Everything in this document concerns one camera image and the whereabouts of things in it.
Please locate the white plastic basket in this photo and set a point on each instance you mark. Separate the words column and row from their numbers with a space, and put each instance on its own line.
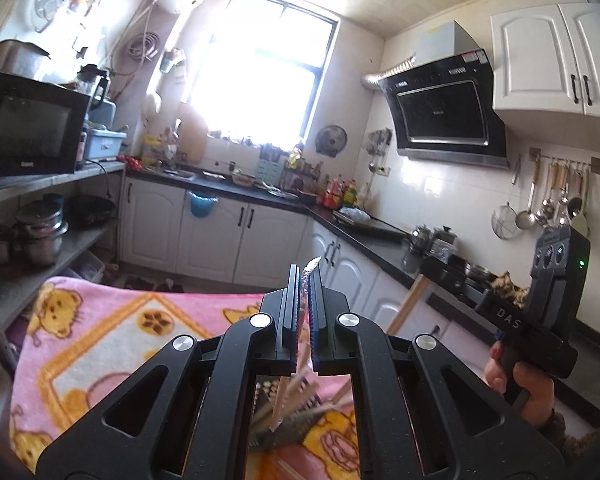
column 91, row 267

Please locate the clear plastic lid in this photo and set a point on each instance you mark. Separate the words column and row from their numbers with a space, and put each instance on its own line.
column 50, row 5

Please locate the dark shoes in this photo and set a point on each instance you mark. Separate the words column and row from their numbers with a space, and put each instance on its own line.
column 155, row 284

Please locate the white plastic bag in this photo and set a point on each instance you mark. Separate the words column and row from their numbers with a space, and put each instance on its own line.
column 355, row 214

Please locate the grey box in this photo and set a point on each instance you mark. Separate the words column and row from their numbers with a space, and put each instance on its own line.
column 10, row 57

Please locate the black tray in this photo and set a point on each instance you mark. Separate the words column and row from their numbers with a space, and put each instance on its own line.
column 385, row 230

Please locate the wooden chopstick pair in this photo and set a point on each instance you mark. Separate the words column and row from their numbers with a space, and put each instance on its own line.
column 337, row 397
column 305, row 310
column 262, row 417

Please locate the white upper kitchen cabinets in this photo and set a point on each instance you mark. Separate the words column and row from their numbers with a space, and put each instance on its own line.
column 545, row 60

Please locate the group of condiment bottles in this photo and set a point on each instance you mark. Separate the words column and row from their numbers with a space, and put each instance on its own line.
column 337, row 195

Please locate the dark grey utensil basket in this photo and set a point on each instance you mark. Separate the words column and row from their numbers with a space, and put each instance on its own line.
column 267, row 395

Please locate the blue plastic bag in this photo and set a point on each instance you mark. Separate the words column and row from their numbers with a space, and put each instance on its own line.
column 203, row 206

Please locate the small wall fan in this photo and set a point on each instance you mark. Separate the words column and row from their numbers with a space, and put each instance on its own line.
column 331, row 140

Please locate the wooden frame bar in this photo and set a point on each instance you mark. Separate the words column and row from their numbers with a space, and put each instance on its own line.
column 407, row 305

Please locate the black gas stove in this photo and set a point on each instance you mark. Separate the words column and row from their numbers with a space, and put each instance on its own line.
column 450, row 282

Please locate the silver exhaust duct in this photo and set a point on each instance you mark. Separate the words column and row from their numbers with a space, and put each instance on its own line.
column 390, row 72

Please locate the row of hanging utensils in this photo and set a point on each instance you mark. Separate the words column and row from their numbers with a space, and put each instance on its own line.
column 562, row 195

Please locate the hanging kitchen tools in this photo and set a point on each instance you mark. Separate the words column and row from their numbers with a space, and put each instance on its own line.
column 380, row 150

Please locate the person's right hand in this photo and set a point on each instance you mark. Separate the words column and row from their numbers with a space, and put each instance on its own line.
column 535, row 395

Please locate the pink printed blanket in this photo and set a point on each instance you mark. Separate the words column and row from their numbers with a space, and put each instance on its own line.
column 105, row 355

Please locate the dark jar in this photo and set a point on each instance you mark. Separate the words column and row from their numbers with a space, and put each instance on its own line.
column 0, row 245

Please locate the light blue wall cup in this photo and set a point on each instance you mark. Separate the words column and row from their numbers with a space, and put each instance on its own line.
column 172, row 61

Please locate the black microwave oven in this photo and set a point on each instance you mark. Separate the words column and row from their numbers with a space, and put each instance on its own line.
column 30, row 125

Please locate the black blender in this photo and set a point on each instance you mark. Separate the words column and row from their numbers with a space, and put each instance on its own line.
column 94, row 85

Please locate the spice rack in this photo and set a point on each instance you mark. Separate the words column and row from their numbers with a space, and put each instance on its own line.
column 300, row 177

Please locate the wall utensil rail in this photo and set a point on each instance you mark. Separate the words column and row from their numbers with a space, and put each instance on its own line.
column 567, row 160

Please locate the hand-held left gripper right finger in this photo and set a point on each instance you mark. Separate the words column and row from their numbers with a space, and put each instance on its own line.
column 316, row 330

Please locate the black range hood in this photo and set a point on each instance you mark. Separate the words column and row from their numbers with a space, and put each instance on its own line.
column 440, row 110

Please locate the steel ladle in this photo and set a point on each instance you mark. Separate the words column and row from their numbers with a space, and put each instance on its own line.
column 525, row 219

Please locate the wooden cutting board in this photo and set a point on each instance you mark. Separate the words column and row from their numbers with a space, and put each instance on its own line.
column 192, row 137

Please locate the stacked steel pots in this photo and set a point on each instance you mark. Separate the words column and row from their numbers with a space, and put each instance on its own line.
column 40, row 235

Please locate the patterned cloth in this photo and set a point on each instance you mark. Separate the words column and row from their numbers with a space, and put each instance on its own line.
column 507, row 290

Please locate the kitchen window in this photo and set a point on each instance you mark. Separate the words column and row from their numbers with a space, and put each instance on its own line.
column 265, row 65

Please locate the steel pan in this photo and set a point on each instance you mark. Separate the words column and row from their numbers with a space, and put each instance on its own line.
column 477, row 272

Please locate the teal knife rack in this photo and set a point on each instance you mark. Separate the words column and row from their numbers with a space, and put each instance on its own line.
column 270, row 165

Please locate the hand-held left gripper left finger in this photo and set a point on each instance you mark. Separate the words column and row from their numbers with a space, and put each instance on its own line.
column 294, row 320

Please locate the black wok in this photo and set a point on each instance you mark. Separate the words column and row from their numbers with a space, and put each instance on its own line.
column 92, row 210

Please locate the blue plastic crate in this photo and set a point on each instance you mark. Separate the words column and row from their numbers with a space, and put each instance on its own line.
column 105, row 144

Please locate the yellow bottle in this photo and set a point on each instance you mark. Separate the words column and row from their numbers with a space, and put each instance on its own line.
column 152, row 150

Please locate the drinking glass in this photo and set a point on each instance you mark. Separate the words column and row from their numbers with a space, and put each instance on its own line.
column 410, row 257

